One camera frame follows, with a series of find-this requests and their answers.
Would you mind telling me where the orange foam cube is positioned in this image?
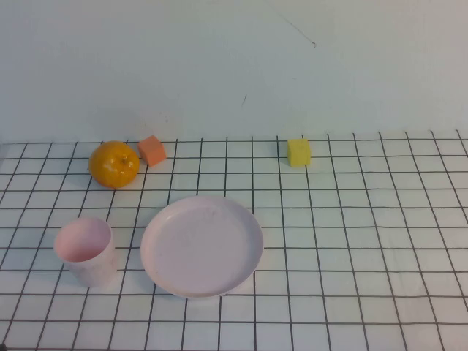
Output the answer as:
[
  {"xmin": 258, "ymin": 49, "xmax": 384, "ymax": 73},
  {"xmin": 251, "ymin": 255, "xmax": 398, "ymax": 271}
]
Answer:
[{"xmin": 137, "ymin": 135, "xmax": 167, "ymax": 168}]

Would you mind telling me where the white black-grid tablecloth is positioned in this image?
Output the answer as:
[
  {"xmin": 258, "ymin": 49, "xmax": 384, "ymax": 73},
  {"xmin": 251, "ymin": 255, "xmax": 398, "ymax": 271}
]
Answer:
[{"xmin": 0, "ymin": 129, "xmax": 468, "ymax": 351}]

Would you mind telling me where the orange mandarin fruit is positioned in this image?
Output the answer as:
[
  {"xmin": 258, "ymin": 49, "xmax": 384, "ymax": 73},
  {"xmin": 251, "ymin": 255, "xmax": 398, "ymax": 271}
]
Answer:
[{"xmin": 88, "ymin": 140, "xmax": 141, "ymax": 189}]

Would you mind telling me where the pink round plate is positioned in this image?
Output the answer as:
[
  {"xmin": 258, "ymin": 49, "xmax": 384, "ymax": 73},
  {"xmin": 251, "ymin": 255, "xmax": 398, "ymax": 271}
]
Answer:
[{"xmin": 140, "ymin": 195, "xmax": 265, "ymax": 300}]

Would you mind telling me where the yellow foam cube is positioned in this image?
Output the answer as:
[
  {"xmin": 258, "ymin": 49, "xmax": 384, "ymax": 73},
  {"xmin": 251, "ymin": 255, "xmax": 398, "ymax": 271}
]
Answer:
[{"xmin": 286, "ymin": 137, "xmax": 313, "ymax": 168}]

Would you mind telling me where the pink plastic cup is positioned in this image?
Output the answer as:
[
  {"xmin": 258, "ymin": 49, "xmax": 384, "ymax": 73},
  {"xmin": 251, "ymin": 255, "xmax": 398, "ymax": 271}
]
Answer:
[{"xmin": 53, "ymin": 217, "xmax": 119, "ymax": 288}]

